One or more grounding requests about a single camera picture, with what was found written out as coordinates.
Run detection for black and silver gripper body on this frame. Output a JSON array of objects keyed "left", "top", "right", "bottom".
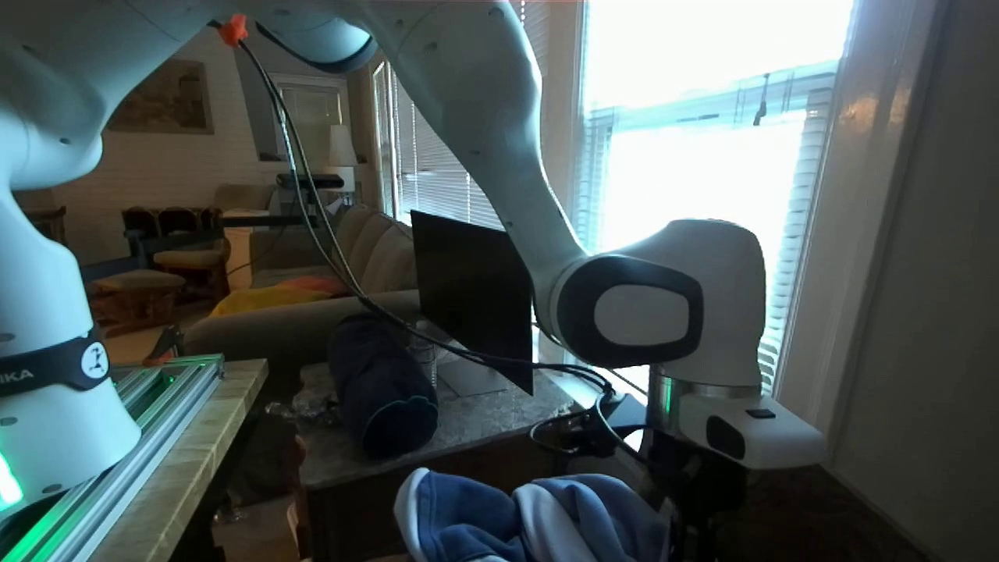
[{"left": 642, "top": 432, "right": 746, "bottom": 562}]

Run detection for blue and white jersey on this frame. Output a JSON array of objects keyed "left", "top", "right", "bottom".
[{"left": 395, "top": 468, "right": 670, "bottom": 562}]

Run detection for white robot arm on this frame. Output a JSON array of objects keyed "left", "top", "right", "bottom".
[{"left": 0, "top": 0, "right": 824, "bottom": 525}]

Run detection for aluminium rail robot base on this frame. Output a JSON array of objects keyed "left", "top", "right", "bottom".
[{"left": 0, "top": 356, "right": 268, "bottom": 562}]

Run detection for wooden chair with blue cushion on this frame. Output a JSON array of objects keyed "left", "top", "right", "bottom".
[{"left": 717, "top": 468, "right": 935, "bottom": 562}]

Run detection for black flat screen tv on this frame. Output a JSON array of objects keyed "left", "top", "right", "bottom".
[{"left": 412, "top": 214, "right": 535, "bottom": 392}]

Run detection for white window blinds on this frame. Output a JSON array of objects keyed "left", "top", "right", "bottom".
[{"left": 355, "top": 0, "right": 855, "bottom": 394}]

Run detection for beige sofa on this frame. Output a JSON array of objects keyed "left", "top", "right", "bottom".
[{"left": 182, "top": 207, "right": 420, "bottom": 362}]

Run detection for yellow cloth on sofa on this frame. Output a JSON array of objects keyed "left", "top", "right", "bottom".
[{"left": 213, "top": 275, "right": 347, "bottom": 318}]

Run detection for dark wooden dining chairs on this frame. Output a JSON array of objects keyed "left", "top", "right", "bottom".
[{"left": 84, "top": 207, "right": 230, "bottom": 332}]

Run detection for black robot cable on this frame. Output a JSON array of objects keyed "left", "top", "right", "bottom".
[{"left": 230, "top": 30, "right": 651, "bottom": 464}]

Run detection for framed wall picture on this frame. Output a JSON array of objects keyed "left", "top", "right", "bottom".
[{"left": 110, "top": 60, "right": 213, "bottom": 136}]

